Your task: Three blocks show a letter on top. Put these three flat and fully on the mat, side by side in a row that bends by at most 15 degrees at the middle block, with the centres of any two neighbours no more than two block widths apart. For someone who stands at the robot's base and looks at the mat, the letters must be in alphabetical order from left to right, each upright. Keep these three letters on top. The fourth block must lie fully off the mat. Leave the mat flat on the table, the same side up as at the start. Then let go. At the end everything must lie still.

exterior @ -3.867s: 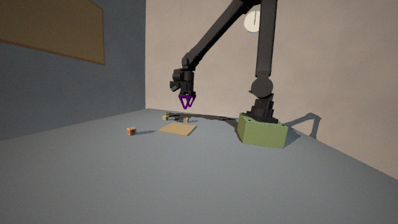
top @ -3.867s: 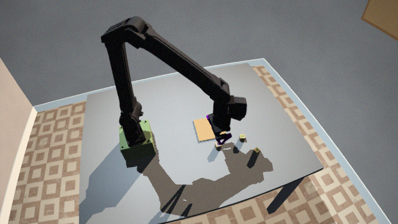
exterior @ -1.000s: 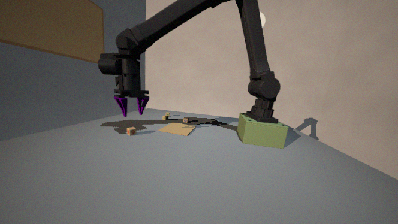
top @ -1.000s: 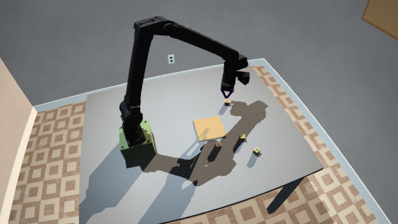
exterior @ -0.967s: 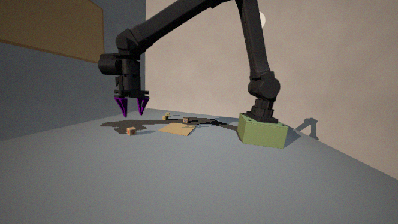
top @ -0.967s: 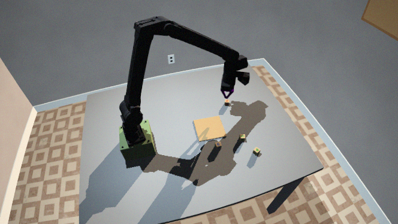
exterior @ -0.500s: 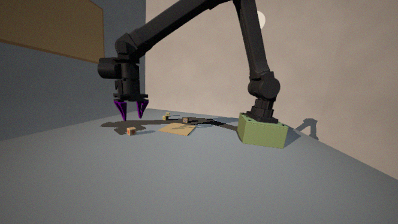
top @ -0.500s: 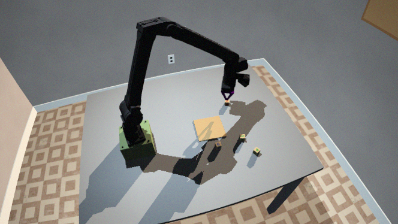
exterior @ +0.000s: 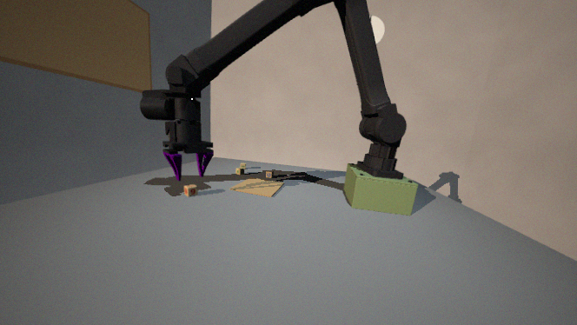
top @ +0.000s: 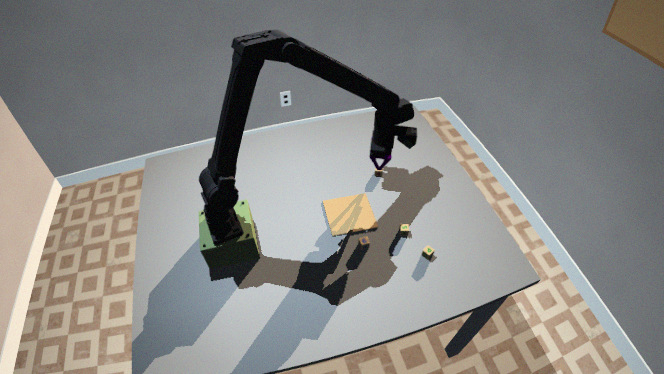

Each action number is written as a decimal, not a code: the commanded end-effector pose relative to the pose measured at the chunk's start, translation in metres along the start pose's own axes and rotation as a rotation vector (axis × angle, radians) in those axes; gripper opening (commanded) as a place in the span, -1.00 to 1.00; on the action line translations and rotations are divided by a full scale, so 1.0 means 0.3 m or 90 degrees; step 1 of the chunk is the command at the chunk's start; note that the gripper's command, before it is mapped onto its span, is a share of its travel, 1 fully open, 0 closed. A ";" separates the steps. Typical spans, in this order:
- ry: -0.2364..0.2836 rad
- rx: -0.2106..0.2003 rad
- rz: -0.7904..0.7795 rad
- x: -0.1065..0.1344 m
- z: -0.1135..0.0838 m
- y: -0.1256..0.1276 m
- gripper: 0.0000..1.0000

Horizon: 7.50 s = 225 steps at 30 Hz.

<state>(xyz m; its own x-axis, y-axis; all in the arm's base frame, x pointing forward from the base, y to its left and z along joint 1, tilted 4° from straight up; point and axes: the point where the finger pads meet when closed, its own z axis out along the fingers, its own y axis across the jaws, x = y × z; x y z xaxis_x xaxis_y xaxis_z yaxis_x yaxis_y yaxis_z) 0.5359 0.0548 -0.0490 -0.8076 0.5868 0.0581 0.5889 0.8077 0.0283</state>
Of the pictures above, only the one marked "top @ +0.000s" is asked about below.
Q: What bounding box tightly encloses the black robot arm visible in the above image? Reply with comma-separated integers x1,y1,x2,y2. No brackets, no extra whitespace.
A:
199,30,417,245

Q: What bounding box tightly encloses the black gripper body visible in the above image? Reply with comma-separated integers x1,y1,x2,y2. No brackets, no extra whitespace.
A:
370,128,392,158

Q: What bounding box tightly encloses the tan flat mat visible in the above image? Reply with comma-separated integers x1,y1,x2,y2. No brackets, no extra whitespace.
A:
323,193,378,237

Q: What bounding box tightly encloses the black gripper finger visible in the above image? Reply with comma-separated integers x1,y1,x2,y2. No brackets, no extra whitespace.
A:
370,155,391,170

